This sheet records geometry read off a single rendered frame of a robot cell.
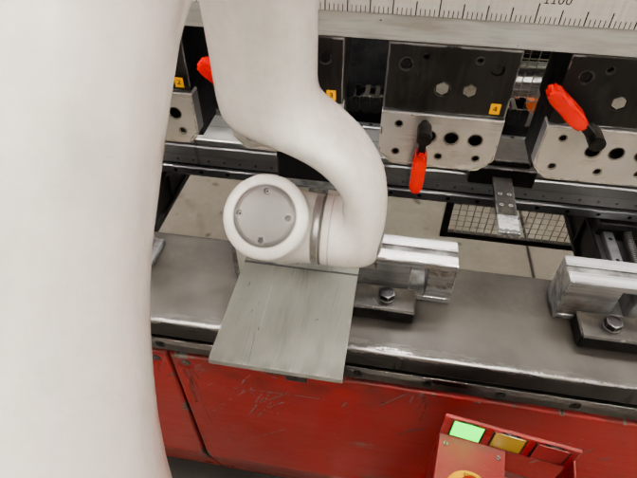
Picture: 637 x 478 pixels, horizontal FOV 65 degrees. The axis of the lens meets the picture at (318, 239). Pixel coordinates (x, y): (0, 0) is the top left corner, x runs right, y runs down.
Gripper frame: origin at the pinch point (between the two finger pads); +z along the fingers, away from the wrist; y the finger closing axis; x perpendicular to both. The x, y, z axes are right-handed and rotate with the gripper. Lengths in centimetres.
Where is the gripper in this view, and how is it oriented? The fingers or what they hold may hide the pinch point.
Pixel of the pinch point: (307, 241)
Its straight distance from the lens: 79.1
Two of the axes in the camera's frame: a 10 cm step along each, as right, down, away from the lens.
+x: -1.3, 9.9, -0.7
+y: -9.9, -1.2, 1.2
